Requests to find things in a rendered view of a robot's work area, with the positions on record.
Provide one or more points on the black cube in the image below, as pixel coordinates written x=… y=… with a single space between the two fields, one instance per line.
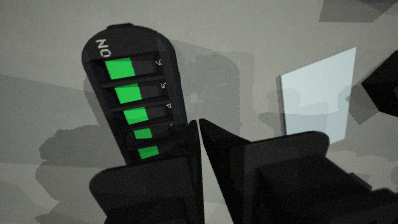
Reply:
x=382 y=86

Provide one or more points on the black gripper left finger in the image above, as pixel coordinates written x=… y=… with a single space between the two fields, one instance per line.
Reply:
x=178 y=173

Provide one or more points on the dark grey rectangular box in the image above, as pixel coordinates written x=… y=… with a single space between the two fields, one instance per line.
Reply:
x=361 y=180

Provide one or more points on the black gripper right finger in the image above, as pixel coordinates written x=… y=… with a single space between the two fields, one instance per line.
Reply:
x=234 y=160

